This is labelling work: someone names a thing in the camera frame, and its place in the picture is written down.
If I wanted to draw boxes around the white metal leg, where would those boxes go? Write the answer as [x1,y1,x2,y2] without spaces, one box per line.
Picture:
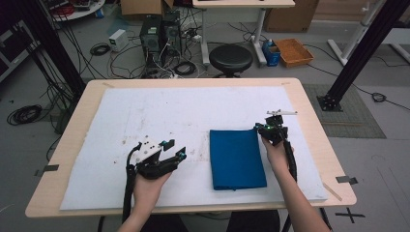
[381,27,410,66]

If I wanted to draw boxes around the wooden table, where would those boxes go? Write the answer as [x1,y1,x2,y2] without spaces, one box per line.
[24,76,358,219]

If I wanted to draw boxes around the blue box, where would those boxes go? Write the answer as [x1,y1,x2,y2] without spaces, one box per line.
[261,39,282,68]

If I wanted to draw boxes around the coiled black cable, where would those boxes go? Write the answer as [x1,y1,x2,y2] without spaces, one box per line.
[370,92,388,103]
[6,104,44,127]
[173,61,197,76]
[89,43,111,56]

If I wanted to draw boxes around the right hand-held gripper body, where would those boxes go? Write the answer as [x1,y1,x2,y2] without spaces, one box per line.
[262,109,298,147]

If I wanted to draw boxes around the round white table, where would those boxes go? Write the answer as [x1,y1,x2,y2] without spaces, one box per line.
[42,0,106,22]

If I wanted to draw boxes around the white metal stand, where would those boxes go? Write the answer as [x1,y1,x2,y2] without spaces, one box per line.
[327,0,388,67]

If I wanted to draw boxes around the large cardboard box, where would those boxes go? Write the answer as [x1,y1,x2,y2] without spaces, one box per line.
[264,0,320,33]

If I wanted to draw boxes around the person's left hand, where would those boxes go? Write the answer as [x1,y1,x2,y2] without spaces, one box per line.
[132,170,173,216]

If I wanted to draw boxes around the gray tape strip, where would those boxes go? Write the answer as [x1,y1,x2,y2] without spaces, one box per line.
[34,163,60,177]
[336,175,359,186]

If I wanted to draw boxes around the orange tray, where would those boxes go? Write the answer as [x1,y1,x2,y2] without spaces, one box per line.
[274,38,315,69]

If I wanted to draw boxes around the white power supply box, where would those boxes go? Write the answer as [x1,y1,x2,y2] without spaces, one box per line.
[108,28,130,52]

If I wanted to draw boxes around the gray floor mat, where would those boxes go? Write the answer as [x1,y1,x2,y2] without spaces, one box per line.
[303,83,387,139]

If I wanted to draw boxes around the black frame post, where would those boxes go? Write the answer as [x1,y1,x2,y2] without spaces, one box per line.
[13,0,87,98]
[317,0,410,113]

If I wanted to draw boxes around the person's right hand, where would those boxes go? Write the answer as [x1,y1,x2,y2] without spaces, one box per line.
[260,136,295,177]

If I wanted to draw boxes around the black computer tower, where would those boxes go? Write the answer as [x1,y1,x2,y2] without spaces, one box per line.
[161,11,183,57]
[139,14,163,71]

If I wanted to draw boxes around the blue t-shirt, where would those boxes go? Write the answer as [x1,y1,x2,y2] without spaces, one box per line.
[209,128,269,191]

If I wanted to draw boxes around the right hand-held gripper cable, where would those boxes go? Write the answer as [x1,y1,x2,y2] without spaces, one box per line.
[279,127,298,182]

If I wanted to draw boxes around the white desk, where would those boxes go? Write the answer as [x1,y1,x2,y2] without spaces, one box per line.
[191,0,296,67]

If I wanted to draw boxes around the white felt mat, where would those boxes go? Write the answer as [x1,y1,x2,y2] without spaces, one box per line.
[59,86,329,211]

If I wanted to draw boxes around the beige tape strip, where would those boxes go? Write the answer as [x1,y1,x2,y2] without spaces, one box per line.
[323,182,343,202]

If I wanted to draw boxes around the cardboard box with open flaps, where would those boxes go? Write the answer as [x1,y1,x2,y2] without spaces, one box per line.
[120,0,175,17]

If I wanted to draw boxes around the black tape cross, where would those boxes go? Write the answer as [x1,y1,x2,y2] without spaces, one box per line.
[335,207,366,224]

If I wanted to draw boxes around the black round stool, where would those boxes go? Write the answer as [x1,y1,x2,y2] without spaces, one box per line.
[208,43,254,79]

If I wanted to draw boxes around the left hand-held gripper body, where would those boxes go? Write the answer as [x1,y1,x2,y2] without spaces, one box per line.
[133,134,178,181]

